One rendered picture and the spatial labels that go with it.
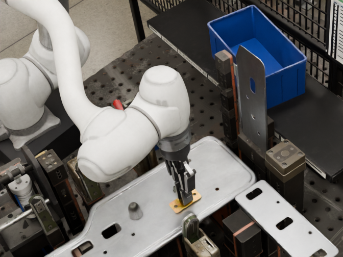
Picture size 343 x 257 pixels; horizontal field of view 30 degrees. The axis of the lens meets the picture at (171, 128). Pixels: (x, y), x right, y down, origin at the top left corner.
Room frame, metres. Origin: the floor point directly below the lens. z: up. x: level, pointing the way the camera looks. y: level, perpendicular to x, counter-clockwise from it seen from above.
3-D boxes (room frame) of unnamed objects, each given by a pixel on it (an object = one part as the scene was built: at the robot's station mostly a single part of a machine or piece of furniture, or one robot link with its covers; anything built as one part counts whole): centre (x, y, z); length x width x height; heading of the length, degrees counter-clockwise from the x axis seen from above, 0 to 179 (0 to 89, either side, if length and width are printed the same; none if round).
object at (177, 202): (1.02, 0.00, 1.01); 0.08 x 0.04 x 0.01; 116
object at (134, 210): (1.01, 0.14, 1.02); 0.03 x 0.03 x 0.07
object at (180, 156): (1.02, 0.00, 1.20); 0.08 x 0.07 x 0.09; 26
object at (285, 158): (1.07, -0.28, 0.88); 0.08 x 0.08 x 0.36; 26
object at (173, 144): (1.02, 0.00, 1.28); 0.09 x 0.09 x 0.06
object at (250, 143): (1.17, -0.22, 0.85); 0.12 x 0.03 x 0.30; 26
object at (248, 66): (1.17, -0.22, 1.17); 0.12 x 0.01 x 0.34; 26
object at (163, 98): (1.01, 0.01, 1.38); 0.13 x 0.11 x 0.16; 130
